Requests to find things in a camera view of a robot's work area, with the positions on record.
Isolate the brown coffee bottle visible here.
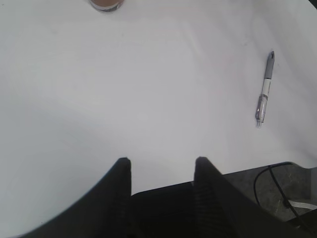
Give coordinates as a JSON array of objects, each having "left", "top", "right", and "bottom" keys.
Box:
[{"left": 89, "top": 0, "right": 124, "bottom": 12}]

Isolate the black cable under table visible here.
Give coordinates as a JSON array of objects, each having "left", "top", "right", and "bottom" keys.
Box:
[{"left": 253, "top": 162, "right": 317, "bottom": 231}]

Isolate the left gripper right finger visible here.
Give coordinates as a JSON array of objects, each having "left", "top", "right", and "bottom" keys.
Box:
[{"left": 193, "top": 157, "right": 313, "bottom": 238}]

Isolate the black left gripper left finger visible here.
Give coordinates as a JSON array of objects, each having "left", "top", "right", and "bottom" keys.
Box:
[{"left": 23, "top": 158, "right": 131, "bottom": 238}]

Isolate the grey white pen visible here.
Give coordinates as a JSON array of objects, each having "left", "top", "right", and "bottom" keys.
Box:
[{"left": 255, "top": 51, "right": 275, "bottom": 128}]

